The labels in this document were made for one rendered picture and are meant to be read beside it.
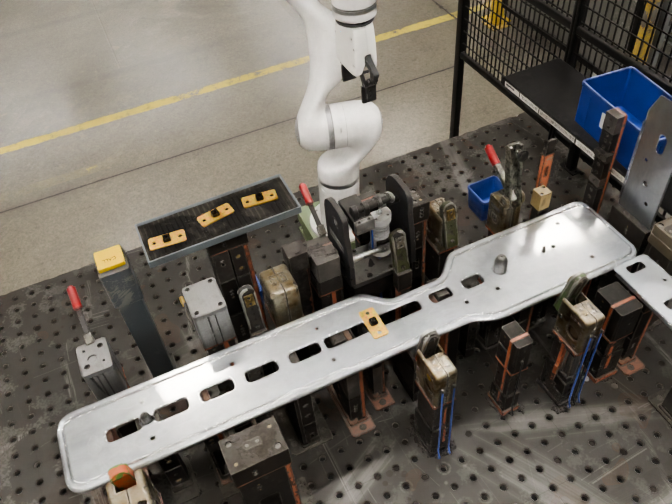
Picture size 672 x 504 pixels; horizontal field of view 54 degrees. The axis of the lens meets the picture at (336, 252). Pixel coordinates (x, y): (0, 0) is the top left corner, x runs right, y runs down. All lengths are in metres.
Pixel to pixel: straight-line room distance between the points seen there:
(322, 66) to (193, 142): 2.17
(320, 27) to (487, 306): 0.78
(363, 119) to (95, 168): 2.33
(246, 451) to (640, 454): 0.94
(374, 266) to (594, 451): 0.68
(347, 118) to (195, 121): 2.30
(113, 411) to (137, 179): 2.30
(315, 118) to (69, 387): 0.99
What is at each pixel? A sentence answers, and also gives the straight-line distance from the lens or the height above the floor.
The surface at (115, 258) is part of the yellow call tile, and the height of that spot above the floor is 1.16.
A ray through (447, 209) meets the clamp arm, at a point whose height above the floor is 1.10.
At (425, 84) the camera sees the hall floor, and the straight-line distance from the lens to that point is 4.05.
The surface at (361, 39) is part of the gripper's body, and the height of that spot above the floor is 1.58.
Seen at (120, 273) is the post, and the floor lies 1.13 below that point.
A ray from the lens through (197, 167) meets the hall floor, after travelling 3.62.
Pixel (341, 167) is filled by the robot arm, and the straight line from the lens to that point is 1.82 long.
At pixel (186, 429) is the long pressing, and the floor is 1.00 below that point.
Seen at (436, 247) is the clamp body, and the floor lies 0.96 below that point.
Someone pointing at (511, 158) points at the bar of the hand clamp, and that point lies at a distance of 1.63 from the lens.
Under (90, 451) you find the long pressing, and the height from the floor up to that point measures 1.00.
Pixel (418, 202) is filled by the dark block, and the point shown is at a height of 1.12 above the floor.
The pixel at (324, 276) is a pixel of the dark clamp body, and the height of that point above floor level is 1.03.
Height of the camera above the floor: 2.20
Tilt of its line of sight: 47 degrees down
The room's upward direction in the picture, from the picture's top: 6 degrees counter-clockwise
